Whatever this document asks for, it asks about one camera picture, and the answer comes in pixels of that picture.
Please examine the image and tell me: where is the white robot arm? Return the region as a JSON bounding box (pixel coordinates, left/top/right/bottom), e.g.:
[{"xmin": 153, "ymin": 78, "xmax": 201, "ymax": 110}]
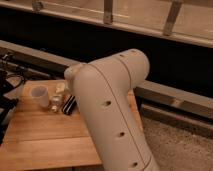
[{"xmin": 64, "ymin": 49, "xmax": 159, "ymax": 171}]

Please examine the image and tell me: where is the white ceramic cup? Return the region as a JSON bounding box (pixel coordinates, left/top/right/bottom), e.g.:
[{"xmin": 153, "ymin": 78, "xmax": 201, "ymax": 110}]
[{"xmin": 30, "ymin": 86, "xmax": 50, "ymax": 108}]

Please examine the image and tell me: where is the black striped box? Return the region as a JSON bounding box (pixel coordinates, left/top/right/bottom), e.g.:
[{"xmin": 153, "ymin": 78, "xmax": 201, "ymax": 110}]
[{"xmin": 62, "ymin": 95, "xmax": 77, "ymax": 115}]

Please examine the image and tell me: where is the white glue bottle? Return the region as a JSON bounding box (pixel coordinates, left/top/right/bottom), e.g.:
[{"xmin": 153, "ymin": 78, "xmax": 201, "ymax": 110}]
[{"xmin": 49, "ymin": 82, "xmax": 69, "ymax": 114}]

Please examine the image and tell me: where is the black cables and equipment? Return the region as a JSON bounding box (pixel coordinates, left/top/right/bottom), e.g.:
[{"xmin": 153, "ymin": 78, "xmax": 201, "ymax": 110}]
[{"xmin": 0, "ymin": 53, "xmax": 26, "ymax": 144}]

